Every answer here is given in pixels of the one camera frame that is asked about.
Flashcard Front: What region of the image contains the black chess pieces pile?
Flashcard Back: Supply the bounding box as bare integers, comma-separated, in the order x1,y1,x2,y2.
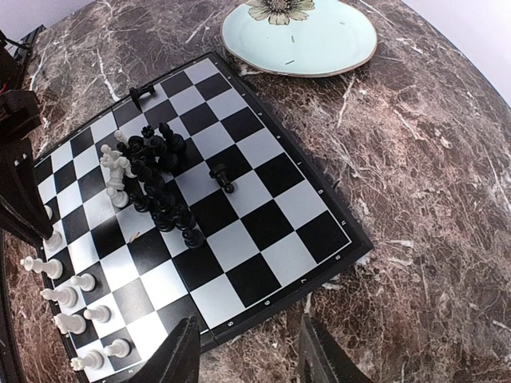
115,84,239,251

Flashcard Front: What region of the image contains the black grey chessboard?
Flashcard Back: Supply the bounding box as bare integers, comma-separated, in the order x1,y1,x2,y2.
35,53,372,382

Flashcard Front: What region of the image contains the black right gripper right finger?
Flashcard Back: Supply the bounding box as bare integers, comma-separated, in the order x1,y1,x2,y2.
297,314,372,383

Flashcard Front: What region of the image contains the white chess pieces pile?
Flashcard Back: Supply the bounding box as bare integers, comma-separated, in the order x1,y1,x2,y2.
100,144,136,208

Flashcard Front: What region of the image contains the white pawn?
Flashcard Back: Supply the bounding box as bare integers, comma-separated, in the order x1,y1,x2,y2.
43,230,63,252
83,305,111,323
104,338,131,358
70,273,96,292

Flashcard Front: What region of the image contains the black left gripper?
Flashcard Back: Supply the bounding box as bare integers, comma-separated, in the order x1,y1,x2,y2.
1,89,53,242

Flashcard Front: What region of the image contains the white chess piece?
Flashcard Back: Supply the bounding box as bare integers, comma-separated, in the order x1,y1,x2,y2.
20,256,63,279
40,286,78,307
53,314,86,334
70,350,104,371

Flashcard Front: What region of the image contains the pale green flower plate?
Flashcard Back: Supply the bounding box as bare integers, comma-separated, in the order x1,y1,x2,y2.
221,1,378,77

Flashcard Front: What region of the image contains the small tan flake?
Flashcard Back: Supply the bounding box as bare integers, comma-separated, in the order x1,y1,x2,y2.
129,231,141,243

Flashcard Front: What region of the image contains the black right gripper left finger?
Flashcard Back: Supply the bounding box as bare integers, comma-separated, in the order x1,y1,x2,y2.
139,317,200,382

